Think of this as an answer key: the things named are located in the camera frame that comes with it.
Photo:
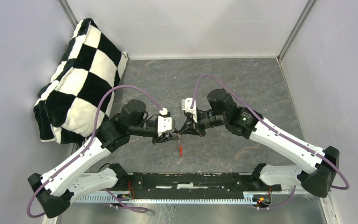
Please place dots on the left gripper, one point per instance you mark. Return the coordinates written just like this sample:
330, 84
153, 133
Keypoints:
154, 139

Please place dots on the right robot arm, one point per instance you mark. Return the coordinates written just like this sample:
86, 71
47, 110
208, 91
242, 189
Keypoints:
314, 168

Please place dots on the white toothed cable duct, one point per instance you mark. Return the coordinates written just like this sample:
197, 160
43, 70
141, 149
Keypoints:
107, 198

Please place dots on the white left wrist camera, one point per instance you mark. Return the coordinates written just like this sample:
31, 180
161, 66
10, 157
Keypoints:
165, 122

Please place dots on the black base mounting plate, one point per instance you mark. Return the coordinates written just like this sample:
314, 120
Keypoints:
191, 185

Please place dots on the black white checkered blanket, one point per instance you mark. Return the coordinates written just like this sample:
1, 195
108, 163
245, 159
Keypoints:
78, 96

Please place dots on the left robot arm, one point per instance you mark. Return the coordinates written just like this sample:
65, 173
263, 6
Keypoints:
58, 188

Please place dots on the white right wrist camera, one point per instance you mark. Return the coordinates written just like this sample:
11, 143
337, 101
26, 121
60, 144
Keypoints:
188, 106

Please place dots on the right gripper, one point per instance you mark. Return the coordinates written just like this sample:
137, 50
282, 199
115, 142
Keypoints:
188, 128

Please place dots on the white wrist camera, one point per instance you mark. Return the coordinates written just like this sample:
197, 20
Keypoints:
188, 106
165, 122

